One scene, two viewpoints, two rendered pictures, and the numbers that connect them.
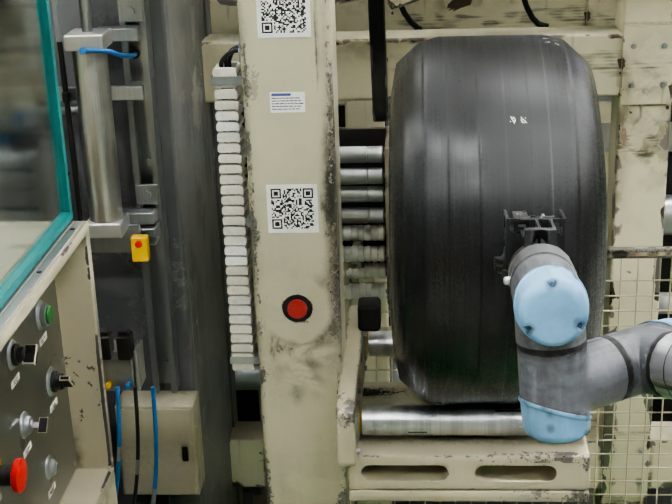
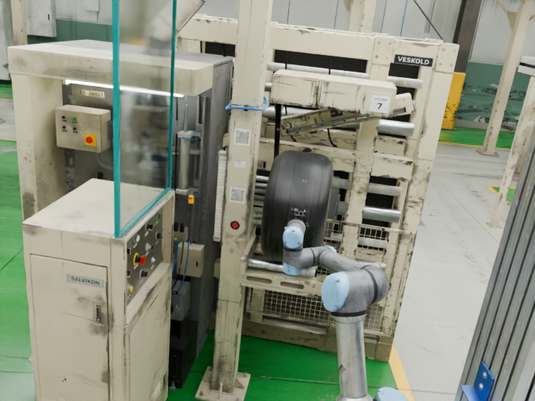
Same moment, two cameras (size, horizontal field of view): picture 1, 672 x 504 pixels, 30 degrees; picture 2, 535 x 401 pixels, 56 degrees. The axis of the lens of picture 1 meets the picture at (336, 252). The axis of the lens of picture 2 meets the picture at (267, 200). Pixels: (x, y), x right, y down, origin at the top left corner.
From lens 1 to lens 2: 0.65 m
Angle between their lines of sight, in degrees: 3
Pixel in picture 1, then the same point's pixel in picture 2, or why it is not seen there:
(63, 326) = (163, 219)
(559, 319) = (293, 241)
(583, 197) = (319, 206)
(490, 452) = (285, 278)
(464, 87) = (290, 168)
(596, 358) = (305, 253)
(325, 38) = (253, 147)
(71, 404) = (162, 243)
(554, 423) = (290, 269)
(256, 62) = (232, 150)
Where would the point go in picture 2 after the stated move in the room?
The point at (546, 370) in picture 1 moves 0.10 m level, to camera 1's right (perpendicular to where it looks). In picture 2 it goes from (289, 255) to (315, 258)
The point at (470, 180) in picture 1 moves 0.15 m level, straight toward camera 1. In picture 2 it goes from (287, 196) to (281, 208)
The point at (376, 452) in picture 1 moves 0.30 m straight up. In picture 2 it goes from (251, 272) to (256, 216)
